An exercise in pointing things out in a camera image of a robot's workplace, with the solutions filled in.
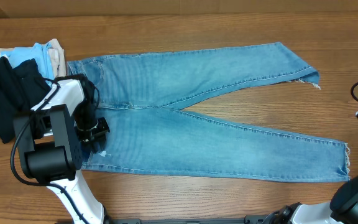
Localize blue denim jeans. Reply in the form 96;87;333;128
67;42;350;182

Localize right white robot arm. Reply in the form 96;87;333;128
243;176;358;224

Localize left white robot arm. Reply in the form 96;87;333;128
10;74;112;224

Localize beige folded garment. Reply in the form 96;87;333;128
0;38;67;78

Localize light blue folded garment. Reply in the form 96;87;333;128
0;43;55;79

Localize black folded garment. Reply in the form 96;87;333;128
0;57;50;144

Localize brown cardboard backboard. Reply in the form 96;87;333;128
0;0;358;18

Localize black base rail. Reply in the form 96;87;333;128
102;215;273;224

